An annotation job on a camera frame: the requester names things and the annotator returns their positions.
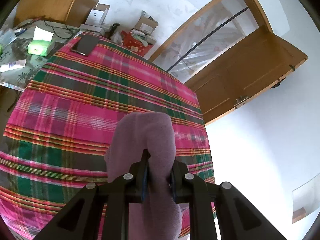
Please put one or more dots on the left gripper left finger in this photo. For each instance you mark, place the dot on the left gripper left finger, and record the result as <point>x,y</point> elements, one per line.
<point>101,212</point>

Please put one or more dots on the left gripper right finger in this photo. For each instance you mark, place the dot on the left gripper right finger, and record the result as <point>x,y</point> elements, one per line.
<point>218,211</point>

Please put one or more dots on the white tube package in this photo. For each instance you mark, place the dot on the white tube package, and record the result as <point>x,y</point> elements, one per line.
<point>13,65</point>

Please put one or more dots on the green white tissue box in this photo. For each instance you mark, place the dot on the green white tissue box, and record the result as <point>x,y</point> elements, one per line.
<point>40,47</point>

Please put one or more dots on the brown cardboard box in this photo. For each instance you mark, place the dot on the brown cardboard box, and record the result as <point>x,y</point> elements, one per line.
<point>146,23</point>

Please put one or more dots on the black smartphone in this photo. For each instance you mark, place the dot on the black smartphone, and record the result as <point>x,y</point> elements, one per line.
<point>85,45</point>

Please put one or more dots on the folding side table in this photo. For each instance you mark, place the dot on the folding side table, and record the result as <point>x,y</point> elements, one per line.
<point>17,50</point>

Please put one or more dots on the wooden door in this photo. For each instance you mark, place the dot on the wooden door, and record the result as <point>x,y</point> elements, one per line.
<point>250,67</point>

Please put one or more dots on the wooden wardrobe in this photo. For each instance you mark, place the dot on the wooden wardrobe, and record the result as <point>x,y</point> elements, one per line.
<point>70,12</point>

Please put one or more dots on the white small box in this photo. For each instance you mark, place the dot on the white small box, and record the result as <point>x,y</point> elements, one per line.
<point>97,15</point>

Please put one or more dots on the red box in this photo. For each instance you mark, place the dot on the red box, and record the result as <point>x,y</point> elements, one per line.
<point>135,45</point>

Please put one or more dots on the pink plaid bed cover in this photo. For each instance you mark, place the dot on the pink plaid bed cover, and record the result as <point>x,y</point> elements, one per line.
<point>62,125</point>

